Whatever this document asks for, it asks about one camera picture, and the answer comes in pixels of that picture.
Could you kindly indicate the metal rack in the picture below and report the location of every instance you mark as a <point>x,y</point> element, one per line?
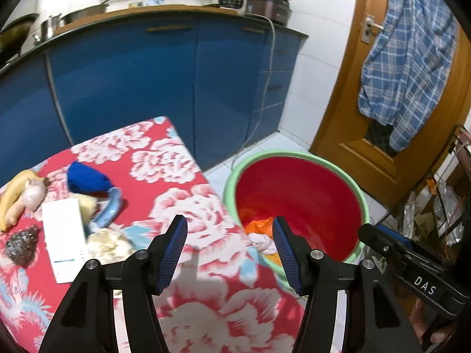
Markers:
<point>454,147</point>

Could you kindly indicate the white cloth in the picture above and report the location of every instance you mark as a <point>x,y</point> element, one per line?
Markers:
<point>265,243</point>

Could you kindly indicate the dark cloth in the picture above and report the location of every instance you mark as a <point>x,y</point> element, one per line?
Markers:
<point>381,134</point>

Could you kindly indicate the small steel kettle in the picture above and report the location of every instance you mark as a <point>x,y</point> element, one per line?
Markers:
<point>49,25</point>

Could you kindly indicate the blue cloth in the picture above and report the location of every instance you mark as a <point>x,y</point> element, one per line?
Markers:
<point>86,178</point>

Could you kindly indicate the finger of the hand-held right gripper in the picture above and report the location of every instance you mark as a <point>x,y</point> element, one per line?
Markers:
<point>415,244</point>
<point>379,242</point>

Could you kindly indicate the person's right hand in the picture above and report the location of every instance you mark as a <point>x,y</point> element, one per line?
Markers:
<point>421,320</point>

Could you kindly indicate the black wok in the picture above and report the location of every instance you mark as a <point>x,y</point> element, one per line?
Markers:
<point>14,31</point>

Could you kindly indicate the blue plaid shirt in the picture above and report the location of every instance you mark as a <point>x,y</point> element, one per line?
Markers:
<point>404,62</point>

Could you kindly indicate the blue kitchen cabinet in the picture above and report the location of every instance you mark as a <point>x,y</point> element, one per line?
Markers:
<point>147,81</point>

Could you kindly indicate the wooden door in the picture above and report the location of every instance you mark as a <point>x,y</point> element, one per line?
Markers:
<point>346,99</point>

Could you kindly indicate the red basin with green rim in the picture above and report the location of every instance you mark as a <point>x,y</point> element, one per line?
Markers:
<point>301,191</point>

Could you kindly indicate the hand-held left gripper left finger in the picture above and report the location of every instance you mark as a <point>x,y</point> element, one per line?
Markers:
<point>171,250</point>

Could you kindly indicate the ginger root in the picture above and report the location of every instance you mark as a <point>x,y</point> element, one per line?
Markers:
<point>14,213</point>

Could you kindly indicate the dark rice cooker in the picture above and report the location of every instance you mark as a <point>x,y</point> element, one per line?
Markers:
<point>268,7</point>

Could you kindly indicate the garlic bulb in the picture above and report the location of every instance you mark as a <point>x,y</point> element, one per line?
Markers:
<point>35,193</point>

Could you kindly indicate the crumpled white paper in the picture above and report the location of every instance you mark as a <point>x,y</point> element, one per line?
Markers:
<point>106,242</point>

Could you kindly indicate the red floral tablecloth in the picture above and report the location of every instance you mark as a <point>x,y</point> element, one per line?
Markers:
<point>206,206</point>

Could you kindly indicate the steel wool scourer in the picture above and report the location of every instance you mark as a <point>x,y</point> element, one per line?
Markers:
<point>22,246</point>

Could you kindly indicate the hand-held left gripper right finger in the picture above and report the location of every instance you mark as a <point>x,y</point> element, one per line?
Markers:
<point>289,253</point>

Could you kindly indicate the white and teal carton box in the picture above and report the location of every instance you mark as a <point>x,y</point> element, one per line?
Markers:
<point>62,235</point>

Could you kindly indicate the yellow banana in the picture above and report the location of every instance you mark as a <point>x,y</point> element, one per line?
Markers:
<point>14,191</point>

